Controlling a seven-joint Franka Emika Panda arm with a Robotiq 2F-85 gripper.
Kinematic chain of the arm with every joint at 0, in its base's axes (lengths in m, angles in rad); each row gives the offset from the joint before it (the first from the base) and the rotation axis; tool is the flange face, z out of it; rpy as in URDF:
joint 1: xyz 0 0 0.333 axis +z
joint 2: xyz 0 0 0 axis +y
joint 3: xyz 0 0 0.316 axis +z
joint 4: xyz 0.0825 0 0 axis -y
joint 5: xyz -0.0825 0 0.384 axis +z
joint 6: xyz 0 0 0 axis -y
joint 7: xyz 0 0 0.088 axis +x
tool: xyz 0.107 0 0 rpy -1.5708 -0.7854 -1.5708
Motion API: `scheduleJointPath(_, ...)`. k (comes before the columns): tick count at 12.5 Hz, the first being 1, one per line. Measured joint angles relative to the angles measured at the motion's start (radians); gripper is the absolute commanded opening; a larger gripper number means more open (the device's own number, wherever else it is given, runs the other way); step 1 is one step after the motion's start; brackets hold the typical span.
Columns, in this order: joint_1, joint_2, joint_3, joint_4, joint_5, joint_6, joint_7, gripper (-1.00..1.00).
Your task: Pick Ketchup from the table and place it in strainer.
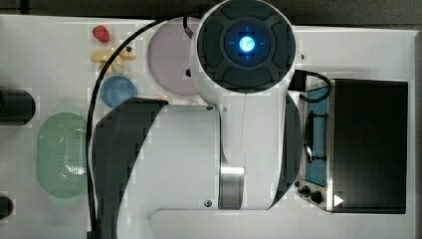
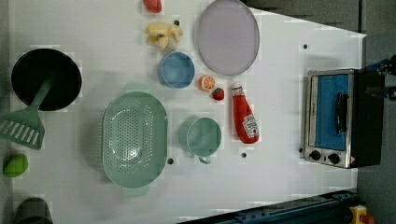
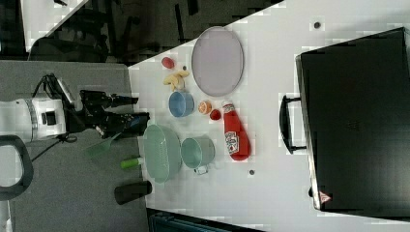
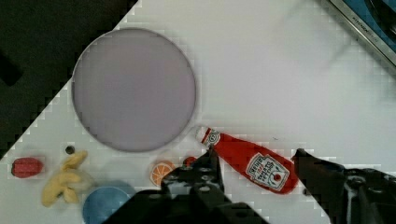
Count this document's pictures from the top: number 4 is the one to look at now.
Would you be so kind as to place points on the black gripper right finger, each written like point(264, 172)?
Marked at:
point(348, 196)

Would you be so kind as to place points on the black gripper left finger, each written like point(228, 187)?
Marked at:
point(204, 171)

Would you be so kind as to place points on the red plush ketchup bottle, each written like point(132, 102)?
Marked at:
point(259, 165)

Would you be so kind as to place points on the plush red strawberry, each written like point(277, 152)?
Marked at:
point(189, 161)

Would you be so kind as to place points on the plush orange slice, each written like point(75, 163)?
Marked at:
point(159, 171)

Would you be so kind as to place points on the blue round bowl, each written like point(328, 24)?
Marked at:
point(104, 200)

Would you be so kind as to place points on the grey round plate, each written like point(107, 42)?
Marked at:
point(133, 90)

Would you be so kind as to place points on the red plush sausage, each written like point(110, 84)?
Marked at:
point(26, 167)

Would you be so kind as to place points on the silver and blue appliance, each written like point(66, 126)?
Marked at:
point(372, 22)

